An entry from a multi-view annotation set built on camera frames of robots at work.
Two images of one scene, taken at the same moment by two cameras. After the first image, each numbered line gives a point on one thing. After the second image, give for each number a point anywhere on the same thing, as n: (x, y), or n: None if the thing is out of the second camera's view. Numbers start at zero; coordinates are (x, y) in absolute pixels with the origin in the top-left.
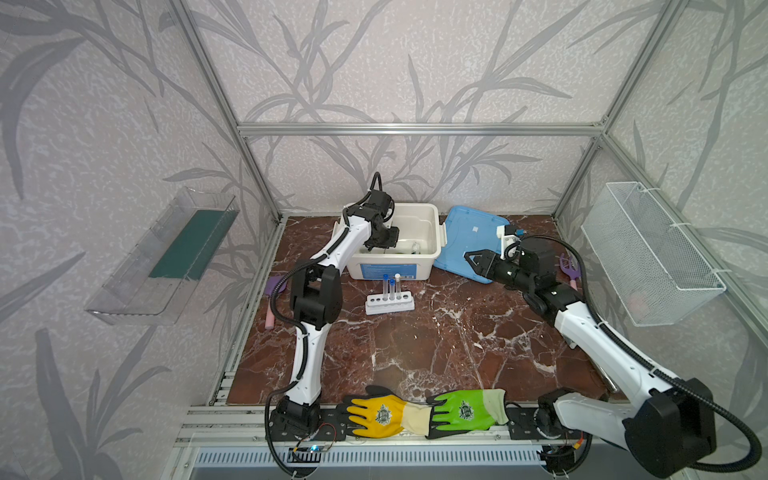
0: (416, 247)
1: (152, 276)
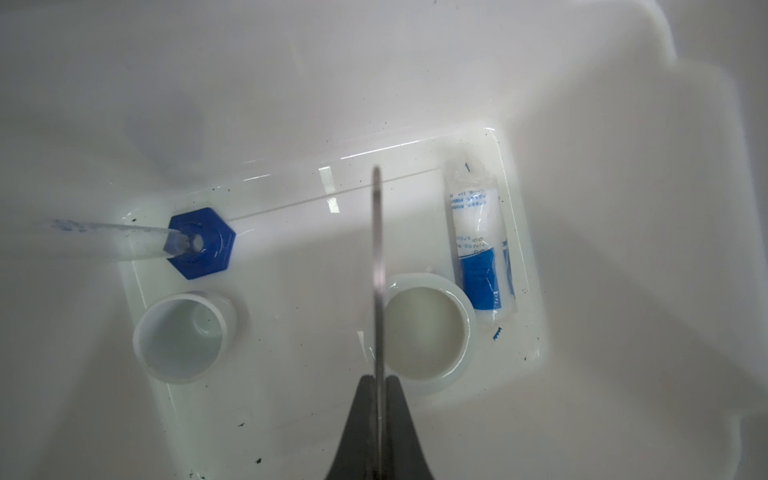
0: (483, 243)
1: None
